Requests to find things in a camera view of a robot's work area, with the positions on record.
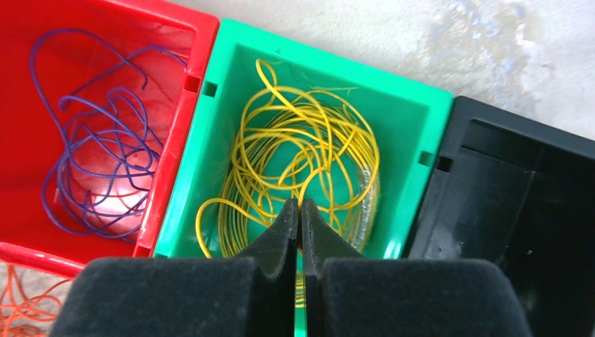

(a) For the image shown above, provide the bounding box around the black plastic bin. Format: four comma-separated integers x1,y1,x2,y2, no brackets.
403,96,594,336

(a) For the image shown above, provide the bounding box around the red plastic bin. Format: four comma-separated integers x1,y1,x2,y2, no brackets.
1,1,220,277

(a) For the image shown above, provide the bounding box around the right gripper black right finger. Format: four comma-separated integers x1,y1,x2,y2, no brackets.
302,199,530,336

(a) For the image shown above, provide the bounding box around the yellow thin cable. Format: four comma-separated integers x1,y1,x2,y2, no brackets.
218,86,381,260

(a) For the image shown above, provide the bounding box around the orange thin cable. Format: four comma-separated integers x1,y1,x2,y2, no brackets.
0,263,73,337

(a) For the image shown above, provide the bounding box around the purple thin cable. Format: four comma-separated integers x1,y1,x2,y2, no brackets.
29,28,188,240

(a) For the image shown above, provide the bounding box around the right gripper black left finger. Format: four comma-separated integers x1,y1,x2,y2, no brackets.
51,199,298,336

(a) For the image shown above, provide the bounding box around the green plastic bin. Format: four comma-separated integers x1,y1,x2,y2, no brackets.
153,18,454,337

